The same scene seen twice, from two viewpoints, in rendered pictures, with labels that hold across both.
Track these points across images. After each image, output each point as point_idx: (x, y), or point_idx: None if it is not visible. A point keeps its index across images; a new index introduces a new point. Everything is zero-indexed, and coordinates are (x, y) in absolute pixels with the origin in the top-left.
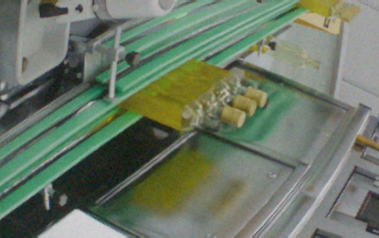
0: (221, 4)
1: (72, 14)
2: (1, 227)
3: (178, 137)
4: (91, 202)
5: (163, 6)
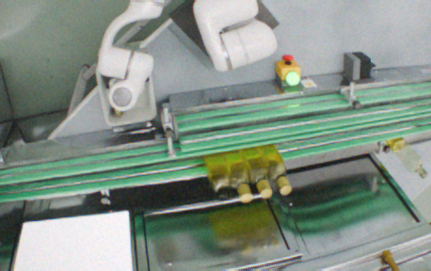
0: (315, 104)
1: None
2: (86, 203)
3: None
4: (139, 211)
5: (118, 103)
